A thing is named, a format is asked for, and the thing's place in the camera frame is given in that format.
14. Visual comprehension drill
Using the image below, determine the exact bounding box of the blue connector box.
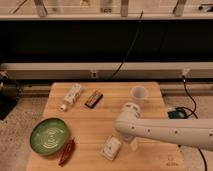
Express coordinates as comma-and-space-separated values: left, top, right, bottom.
168, 111, 183, 119

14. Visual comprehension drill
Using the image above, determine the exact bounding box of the translucent plastic cup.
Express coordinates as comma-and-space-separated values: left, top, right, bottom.
131, 86, 148, 106

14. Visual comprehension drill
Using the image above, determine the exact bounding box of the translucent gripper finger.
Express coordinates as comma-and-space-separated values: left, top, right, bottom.
129, 138, 138, 151

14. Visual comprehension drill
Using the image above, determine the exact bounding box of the black equipment at left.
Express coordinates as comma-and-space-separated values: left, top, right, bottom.
0, 71, 21, 120

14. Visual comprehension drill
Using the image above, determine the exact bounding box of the black floor cable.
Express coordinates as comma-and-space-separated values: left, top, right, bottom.
175, 76, 208, 171

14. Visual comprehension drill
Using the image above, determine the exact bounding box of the black hanging cable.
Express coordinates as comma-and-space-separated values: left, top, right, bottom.
107, 10, 145, 81

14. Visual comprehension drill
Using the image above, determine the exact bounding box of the green ceramic bowl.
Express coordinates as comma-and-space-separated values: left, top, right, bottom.
30, 118, 70, 156

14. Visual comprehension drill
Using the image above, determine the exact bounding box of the white wall outlet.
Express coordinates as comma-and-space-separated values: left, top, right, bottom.
91, 71, 98, 79

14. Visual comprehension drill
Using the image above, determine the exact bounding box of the dark snack bar wrapper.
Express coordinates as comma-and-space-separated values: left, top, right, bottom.
85, 91, 103, 108

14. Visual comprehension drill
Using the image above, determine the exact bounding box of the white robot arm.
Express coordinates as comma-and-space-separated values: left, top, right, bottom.
115, 102, 213, 151

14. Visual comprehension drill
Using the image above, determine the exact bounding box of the clear plastic bottle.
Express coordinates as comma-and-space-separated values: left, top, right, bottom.
60, 83, 82, 111

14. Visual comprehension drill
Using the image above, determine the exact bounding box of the red chili pepper toy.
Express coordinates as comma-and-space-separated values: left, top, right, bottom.
59, 139, 74, 166

